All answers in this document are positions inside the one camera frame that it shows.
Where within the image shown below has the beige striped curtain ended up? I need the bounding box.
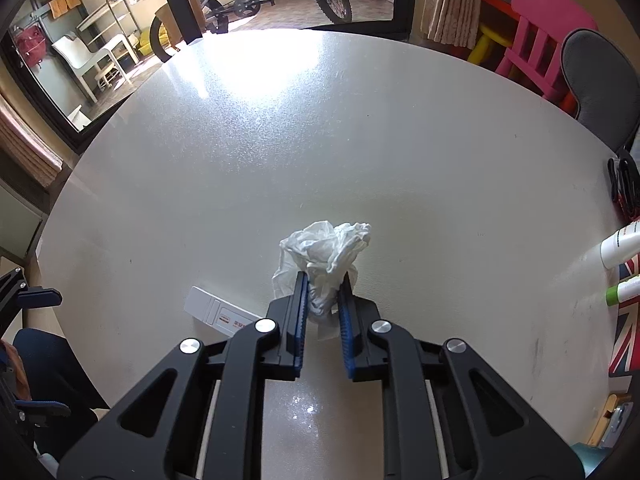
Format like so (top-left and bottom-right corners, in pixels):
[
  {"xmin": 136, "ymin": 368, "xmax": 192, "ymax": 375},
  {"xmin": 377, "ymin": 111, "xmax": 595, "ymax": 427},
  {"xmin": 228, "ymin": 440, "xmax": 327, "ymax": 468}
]
[{"xmin": 0, "ymin": 92, "xmax": 63, "ymax": 188}]

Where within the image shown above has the teal metal bottle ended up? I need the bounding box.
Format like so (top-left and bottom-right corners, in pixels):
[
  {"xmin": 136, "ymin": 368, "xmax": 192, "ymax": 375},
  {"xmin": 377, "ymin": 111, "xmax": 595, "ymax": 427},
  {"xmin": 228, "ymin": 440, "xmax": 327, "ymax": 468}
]
[{"xmin": 570, "ymin": 442, "xmax": 608, "ymax": 476}]

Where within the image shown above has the person's leg in dark trousers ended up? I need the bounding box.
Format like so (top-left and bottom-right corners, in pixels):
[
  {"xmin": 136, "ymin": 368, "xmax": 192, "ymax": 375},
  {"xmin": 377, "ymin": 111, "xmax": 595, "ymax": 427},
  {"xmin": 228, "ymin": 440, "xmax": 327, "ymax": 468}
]
[{"xmin": 12, "ymin": 327, "xmax": 111, "ymax": 453}]

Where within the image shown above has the cardboard box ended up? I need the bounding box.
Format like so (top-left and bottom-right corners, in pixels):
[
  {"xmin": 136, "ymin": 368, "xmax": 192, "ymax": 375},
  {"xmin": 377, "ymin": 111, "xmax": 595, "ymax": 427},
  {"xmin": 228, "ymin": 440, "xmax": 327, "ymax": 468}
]
[{"xmin": 162, "ymin": 0, "xmax": 206, "ymax": 43}]

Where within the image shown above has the white metal rack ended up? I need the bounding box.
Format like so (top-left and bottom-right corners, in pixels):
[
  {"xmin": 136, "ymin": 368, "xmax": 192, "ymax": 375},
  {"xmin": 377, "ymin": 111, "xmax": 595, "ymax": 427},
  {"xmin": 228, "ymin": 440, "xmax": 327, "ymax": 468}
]
[{"xmin": 77, "ymin": 0, "xmax": 141, "ymax": 66}]

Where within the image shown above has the white flat box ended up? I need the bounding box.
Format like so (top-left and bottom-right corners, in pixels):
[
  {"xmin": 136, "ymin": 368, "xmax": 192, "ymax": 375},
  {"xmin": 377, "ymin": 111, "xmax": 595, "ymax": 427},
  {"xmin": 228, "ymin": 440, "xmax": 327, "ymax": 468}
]
[{"xmin": 184, "ymin": 286, "xmax": 263, "ymax": 339}]

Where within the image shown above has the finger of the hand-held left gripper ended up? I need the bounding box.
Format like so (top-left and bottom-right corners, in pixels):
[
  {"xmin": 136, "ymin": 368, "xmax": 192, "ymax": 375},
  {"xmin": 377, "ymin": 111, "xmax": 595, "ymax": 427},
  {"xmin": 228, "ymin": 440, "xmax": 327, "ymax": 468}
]
[
  {"xmin": 0, "ymin": 267, "xmax": 62, "ymax": 336},
  {"xmin": 15, "ymin": 399, "xmax": 72, "ymax": 428}
]

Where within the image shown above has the red bag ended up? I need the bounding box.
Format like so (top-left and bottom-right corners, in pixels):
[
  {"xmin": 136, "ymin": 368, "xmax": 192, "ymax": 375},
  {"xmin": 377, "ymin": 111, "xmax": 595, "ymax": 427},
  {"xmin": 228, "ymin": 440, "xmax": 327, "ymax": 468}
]
[{"xmin": 14, "ymin": 25, "xmax": 48, "ymax": 67}]

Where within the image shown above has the grey office chair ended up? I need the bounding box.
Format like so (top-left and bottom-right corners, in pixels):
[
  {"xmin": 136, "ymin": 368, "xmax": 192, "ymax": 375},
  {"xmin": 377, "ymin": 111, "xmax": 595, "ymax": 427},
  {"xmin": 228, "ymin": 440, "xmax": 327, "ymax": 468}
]
[{"xmin": 560, "ymin": 29, "xmax": 640, "ymax": 153}]

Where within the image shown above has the large white tube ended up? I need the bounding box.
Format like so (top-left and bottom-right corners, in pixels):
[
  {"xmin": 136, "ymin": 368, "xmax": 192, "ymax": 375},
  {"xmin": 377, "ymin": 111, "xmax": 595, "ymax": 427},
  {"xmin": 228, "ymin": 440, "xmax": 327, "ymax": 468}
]
[{"xmin": 600, "ymin": 220, "xmax": 640, "ymax": 270}]

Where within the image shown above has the silver bicycle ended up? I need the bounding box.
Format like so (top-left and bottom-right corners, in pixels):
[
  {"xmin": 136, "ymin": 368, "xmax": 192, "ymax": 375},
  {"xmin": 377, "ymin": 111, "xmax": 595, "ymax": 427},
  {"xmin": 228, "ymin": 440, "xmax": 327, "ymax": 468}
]
[{"xmin": 149, "ymin": 0, "xmax": 353, "ymax": 63}]

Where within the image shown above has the yellow stool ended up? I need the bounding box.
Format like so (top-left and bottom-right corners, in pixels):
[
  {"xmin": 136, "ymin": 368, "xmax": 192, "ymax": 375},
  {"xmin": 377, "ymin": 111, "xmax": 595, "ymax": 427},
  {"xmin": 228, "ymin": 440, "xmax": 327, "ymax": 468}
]
[{"xmin": 467, "ymin": 30, "xmax": 508, "ymax": 66}]

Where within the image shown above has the small white green tube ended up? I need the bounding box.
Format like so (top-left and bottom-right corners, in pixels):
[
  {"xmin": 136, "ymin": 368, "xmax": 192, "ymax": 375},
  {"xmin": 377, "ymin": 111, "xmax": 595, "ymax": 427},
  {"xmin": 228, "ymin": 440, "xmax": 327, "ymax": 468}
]
[{"xmin": 605, "ymin": 275, "xmax": 640, "ymax": 306}]

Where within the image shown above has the grey cabinet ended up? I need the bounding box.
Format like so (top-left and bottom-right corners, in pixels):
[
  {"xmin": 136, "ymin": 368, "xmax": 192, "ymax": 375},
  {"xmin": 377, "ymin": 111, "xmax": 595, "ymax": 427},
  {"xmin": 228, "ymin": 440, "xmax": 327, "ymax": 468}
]
[{"xmin": 0, "ymin": 180, "xmax": 51, "ymax": 261}]

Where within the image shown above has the white plastic chair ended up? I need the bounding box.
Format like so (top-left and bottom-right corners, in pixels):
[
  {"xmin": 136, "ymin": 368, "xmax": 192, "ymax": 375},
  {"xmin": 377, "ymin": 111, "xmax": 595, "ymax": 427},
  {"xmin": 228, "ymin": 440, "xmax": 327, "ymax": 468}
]
[{"xmin": 51, "ymin": 32, "xmax": 138, "ymax": 103}]

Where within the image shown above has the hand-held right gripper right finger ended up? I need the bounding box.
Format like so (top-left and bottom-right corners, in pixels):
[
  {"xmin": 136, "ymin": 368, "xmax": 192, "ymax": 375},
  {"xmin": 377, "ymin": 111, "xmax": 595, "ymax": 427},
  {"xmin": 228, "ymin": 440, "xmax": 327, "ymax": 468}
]
[{"xmin": 336, "ymin": 280, "xmax": 586, "ymax": 480}]

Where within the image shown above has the pink wooden chair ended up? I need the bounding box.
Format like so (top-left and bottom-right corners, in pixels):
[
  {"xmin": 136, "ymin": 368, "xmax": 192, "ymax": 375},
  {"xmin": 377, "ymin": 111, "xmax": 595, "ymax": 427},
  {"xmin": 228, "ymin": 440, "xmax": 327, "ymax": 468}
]
[{"xmin": 495, "ymin": 0, "xmax": 598, "ymax": 106}]

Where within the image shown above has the white tissue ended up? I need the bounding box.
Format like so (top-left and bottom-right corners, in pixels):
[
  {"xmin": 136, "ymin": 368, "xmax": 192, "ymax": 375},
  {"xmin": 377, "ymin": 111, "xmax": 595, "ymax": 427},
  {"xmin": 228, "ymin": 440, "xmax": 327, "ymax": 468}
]
[{"xmin": 271, "ymin": 220, "xmax": 373, "ymax": 341}]

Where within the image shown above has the red small table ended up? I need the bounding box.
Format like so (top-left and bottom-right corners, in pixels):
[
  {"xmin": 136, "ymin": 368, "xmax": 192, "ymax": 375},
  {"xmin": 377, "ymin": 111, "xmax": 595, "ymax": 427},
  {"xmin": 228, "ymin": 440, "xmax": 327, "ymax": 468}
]
[{"xmin": 480, "ymin": 0, "xmax": 521, "ymax": 23}]

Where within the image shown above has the wooden holder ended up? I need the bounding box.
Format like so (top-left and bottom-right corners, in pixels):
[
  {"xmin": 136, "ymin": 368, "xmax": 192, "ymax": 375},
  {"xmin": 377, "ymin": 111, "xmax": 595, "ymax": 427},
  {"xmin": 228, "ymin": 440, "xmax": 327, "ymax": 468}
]
[{"xmin": 585, "ymin": 392, "xmax": 633, "ymax": 448}]

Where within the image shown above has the yellow plastic box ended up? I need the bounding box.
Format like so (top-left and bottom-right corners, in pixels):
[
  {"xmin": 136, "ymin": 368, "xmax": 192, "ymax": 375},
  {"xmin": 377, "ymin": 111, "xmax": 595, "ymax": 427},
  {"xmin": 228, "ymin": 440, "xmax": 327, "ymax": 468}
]
[{"xmin": 137, "ymin": 27, "xmax": 161, "ymax": 56}]

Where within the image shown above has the flag print box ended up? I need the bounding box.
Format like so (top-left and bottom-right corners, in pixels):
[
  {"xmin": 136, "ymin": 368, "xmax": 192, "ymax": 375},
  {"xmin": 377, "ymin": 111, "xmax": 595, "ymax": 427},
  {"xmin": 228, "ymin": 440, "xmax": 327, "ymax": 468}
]
[{"xmin": 607, "ymin": 255, "xmax": 640, "ymax": 376}]

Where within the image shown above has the black door frame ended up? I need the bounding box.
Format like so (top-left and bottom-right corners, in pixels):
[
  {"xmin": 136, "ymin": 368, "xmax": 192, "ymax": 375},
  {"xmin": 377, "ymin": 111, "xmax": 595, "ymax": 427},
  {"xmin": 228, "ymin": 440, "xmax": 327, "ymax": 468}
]
[{"xmin": 0, "ymin": 0, "xmax": 418, "ymax": 153}]

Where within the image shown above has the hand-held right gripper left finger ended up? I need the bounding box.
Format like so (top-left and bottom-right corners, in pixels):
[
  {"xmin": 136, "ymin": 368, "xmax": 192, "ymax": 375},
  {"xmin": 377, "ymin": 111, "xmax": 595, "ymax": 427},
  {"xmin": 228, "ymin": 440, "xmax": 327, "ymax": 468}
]
[{"xmin": 59, "ymin": 271, "xmax": 310, "ymax": 480}]

